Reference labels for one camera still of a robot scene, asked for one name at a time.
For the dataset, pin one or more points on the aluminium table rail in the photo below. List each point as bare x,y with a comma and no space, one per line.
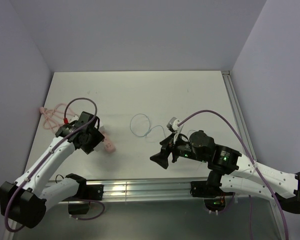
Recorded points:
141,204

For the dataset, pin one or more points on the pink power strip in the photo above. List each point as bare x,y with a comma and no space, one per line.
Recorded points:
108,145

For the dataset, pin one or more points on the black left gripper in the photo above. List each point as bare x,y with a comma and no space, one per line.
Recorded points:
98,137

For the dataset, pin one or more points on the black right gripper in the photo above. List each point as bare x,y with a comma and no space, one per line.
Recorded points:
161,157

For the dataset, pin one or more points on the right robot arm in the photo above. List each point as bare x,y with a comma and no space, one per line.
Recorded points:
230,171

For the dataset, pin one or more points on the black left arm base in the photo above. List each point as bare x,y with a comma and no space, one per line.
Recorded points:
93,194

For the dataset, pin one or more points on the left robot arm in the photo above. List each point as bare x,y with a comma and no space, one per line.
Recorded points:
27,199

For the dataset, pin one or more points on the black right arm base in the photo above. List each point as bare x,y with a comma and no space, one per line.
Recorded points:
199,189

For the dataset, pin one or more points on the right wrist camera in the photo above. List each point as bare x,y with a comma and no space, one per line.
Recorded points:
173,126

